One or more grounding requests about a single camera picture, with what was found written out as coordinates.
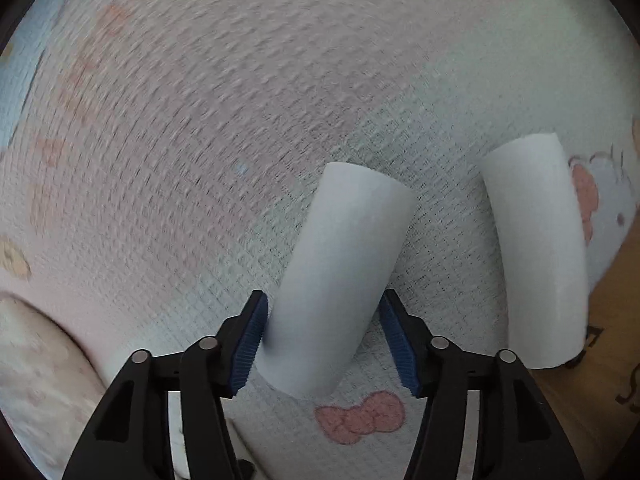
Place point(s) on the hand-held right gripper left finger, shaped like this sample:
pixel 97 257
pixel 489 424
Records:
pixel 248 346

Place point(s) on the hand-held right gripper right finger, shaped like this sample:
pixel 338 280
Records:
pixel 400 345

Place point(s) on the beige pillow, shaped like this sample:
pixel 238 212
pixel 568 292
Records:
pixel 40 375

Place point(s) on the printed pink blanket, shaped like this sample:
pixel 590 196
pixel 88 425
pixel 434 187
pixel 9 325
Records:
pixel 280 125

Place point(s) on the white paper roll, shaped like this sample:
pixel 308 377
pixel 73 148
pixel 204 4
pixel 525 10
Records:
pixel 540 260
pixel 334 280

